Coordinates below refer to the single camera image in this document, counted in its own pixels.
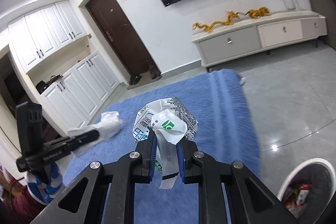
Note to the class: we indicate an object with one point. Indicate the blue white gloved left hand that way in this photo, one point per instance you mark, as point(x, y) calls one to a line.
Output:
point(43, 192)

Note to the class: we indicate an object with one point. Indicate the white TV cabinet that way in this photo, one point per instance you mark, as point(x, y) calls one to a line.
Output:
point(250, 36)

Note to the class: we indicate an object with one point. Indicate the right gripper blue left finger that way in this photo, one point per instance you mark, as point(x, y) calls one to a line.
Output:
point(153, 152)

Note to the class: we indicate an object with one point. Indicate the golden dragon ornament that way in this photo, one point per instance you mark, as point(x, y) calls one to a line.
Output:
point(232, 17)

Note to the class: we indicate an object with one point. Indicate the black shoes pair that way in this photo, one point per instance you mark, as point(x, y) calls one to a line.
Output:
point(135, 79)

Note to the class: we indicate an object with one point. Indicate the brown entrance door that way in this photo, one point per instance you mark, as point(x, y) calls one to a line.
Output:
point(121, 36)

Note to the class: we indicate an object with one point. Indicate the white round trash bin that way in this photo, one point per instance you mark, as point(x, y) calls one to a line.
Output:
point(308, 189)

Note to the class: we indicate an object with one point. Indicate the white printed plastic bag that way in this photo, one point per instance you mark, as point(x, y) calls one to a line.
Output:
point(170, 121)

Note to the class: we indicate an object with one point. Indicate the white shoe cabinet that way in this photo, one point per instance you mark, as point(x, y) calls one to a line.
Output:
point(63, 63)

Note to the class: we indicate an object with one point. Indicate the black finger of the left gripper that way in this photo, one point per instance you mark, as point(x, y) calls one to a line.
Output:
point(81, 141)

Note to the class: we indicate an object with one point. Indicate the blue fluffy rug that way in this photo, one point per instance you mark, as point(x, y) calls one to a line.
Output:
point(225, 131)

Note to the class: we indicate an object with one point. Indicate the golden tiger ornament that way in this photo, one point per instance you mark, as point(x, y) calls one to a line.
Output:
point(258, 13)

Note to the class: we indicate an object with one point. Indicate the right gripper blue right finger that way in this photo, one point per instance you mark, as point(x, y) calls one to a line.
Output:
point(181, 161)

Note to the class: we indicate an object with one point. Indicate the brown door mat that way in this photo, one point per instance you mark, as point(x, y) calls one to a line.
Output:
point(146, 79)

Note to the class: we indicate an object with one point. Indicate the brown boots pair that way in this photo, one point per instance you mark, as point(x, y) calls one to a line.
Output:
point(155, 74)

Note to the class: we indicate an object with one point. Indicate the white router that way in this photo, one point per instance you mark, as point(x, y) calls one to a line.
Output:
point(296, 6)

